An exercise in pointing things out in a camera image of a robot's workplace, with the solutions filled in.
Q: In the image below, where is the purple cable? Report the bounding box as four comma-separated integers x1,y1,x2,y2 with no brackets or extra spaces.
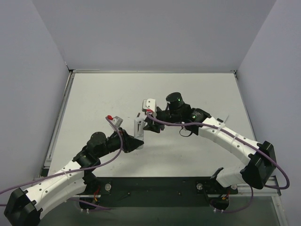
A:
0,117,125,211
145,113,290,214

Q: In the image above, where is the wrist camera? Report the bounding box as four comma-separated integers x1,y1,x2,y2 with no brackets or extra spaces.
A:
106,115,123,128
142,98,157,116

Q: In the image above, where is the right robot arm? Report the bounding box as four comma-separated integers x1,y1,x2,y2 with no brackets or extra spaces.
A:
142,92,276,189

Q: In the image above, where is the aluminium frame rail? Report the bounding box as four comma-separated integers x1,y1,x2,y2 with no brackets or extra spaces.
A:
34,70,106,180

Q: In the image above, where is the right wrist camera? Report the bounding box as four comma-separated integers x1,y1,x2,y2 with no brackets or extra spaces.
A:
142,98,157,116

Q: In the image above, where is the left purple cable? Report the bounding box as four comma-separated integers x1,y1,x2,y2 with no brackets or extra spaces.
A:
0,117,125,211

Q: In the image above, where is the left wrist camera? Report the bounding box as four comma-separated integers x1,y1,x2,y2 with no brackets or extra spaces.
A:
106,115,123,128

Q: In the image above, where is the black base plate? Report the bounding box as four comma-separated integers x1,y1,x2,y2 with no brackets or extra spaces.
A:
79,177,238,208

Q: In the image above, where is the white remote control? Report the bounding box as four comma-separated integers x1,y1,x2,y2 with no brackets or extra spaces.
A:
134,117,145,141

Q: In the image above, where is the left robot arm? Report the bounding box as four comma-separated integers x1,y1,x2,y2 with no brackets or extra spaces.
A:
4,128,144,226

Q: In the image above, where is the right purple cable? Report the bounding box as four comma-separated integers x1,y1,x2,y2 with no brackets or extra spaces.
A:
145,113,290,214

